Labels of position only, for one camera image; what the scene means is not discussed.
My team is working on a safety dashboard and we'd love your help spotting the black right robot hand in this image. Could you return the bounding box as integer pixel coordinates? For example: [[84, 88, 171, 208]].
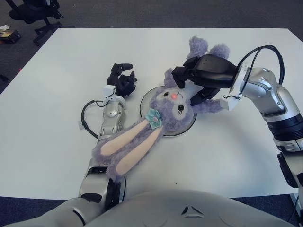
[[171, 54, 240, 106]]

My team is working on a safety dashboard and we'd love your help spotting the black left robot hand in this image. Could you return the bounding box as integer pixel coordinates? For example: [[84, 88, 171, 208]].
[[107, 62, 138, 97]]

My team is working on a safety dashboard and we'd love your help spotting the purple plush bunny doll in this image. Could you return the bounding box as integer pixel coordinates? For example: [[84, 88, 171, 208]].
[[91, 35, 232, 184]]

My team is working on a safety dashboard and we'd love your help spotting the white plate black rim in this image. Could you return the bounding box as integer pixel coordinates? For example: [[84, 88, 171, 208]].
[[139, 85, 197, 138]]

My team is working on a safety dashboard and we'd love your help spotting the black office chair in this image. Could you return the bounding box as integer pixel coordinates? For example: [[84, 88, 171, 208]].
[[8, 0, 75, 47]]

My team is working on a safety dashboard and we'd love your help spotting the black yellow box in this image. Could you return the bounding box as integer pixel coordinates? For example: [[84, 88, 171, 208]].
[[0, 30, 21, 44]]

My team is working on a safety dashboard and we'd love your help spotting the silver robot torso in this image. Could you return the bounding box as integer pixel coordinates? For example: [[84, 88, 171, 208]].
[[0, 189, 296, 227]]

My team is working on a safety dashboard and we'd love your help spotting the white table leg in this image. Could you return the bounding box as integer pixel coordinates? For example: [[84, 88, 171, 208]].
[[290, 192, 303, 223]]

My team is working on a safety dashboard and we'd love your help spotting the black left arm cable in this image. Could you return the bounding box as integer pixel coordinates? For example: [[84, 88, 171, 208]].
[[80, 100, 107, 139]]

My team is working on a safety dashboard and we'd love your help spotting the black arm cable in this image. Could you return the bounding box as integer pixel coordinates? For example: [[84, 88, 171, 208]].
[[237, 44, 285, 86], [80, 100, 107, 139]]

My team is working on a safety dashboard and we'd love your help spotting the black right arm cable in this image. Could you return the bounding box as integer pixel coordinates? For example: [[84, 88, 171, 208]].
[[237, 44, 285, 86]]

